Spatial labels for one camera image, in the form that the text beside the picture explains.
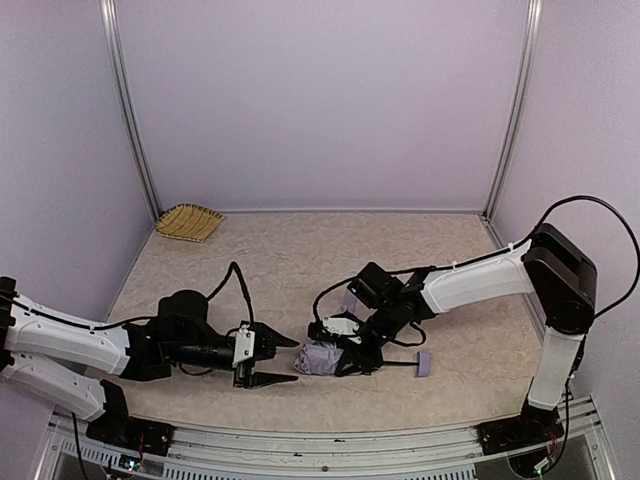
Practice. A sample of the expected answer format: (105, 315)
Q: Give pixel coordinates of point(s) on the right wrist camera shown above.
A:
(342, 326)

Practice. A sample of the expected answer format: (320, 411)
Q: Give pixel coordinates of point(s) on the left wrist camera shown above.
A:
(244, 345)

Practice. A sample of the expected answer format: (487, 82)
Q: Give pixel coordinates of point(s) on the aluminium corner post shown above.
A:
(110, 23)
(517, 108)

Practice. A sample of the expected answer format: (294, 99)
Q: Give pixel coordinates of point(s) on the lilac folding umbrella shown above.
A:
(315, 360)

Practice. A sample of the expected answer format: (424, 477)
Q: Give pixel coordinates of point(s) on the yellow woven mat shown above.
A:
(188, 222)

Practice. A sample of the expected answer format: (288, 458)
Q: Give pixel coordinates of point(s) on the right aluminium corner post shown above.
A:
(517, 108)

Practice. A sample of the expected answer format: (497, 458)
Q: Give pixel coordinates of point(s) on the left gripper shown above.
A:
(248, 364)

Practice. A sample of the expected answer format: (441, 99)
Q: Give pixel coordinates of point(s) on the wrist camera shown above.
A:
(244, 345)
(342, 326)

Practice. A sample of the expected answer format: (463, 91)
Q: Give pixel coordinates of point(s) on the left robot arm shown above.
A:
(37, 343)

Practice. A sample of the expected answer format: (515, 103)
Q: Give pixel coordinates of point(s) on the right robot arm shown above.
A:
(545, 264)

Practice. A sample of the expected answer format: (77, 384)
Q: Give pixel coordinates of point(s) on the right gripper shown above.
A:
(361, 345)

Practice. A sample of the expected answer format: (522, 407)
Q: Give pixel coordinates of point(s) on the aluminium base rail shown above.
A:
(199, 452)

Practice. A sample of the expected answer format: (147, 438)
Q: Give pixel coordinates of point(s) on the left aluminium corner post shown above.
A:
(110, 23)

